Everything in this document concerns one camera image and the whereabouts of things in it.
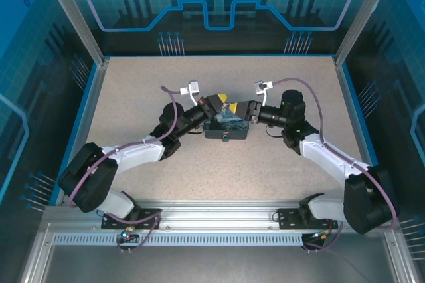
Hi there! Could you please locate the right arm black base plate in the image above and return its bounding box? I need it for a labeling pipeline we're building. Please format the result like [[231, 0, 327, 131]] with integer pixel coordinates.
[[277, 207, 339, 231]]

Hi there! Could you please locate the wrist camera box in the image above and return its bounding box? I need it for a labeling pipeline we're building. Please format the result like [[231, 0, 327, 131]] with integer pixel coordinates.
[[178, 80, 203, 106], [253, 80, 275, 106]]

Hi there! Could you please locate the connector with orange plug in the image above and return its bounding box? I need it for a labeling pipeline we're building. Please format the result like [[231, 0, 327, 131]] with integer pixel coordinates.
[[310, 229, 334, 241]]

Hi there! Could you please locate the slotted grey cable duct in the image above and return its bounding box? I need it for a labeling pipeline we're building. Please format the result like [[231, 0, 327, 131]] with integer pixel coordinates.
[[51, 233, 305, 245]]

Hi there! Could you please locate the aluminium mounting beam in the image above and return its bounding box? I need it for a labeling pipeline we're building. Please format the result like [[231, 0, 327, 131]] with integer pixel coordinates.
[[42, 199, 398, 231]]

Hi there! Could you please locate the starry night print box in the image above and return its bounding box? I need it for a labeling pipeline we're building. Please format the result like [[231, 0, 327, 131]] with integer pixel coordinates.
[[203, 102, 250, 141]]

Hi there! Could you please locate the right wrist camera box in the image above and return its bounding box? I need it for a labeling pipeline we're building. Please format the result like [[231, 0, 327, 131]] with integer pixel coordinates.
[[253, 80, 275, 106]]

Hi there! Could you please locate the connector with green LED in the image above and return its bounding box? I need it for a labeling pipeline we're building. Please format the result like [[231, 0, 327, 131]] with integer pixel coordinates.
[[120, 225, 139, 243]]

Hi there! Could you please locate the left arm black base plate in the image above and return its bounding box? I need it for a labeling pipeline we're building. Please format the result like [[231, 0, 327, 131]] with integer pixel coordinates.
[[101, 207, 163, 231]]

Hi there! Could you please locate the aluminium side rail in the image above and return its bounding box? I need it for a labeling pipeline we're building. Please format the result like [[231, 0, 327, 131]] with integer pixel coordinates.
[[55, 58, 110, 206], [333, 58, 381, 177]]

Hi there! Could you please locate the aluminium frame post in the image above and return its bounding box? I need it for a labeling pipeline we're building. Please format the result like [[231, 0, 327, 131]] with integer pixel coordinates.
[[37, 0, 111, 67], [333, 0, 390, 67]]

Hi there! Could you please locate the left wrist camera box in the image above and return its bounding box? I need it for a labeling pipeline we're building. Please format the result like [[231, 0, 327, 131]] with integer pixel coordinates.
[[178, 80, 203, 106]]

